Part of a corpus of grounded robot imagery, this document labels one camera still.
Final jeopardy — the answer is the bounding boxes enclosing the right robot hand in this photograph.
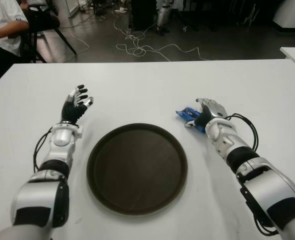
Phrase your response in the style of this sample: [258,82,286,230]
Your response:
[183,97,228,128]

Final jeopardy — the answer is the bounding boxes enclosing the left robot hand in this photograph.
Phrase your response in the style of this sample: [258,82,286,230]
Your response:
[61,84,95,125]

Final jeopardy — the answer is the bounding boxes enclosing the blue Oreo packet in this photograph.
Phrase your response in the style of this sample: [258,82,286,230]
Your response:
[174,106,206,133]

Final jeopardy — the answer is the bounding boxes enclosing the round dark brown tray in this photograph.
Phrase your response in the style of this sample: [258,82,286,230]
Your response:
[86,122,189,215]

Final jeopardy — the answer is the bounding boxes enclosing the black chair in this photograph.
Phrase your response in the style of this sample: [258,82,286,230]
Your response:
[19,4,78,63]

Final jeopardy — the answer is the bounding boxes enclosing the white cabinet panel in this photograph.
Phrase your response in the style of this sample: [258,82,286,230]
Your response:
[64,0,82,18]

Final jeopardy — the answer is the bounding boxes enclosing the silver humanoid robot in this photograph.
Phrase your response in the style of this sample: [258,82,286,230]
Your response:
[156,0,175,36]

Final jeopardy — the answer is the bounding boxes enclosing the seated person white shirt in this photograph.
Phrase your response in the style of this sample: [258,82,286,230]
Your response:
[0,0,30,82]

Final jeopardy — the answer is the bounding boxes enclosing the black box cabinet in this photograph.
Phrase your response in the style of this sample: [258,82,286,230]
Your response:
[130,0,159,30]

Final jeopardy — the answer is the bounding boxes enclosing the white curved cabinet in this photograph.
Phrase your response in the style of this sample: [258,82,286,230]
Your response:
[272,0,295,33]

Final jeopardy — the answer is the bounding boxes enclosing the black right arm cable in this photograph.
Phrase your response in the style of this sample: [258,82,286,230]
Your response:
[224,112,260,152]

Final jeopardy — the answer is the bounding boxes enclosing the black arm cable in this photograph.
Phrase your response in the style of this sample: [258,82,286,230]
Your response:
[32,126,54,173]
[224,112,260,152]

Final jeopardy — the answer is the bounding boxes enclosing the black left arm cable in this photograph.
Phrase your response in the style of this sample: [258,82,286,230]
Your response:
[32,126,54,173]

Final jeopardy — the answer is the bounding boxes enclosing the tangled white floor cable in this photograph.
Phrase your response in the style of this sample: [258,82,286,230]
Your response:
[113,14,208,62]

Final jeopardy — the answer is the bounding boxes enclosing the grey metal frame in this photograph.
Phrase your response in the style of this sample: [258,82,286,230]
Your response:
[243,2,261,26]

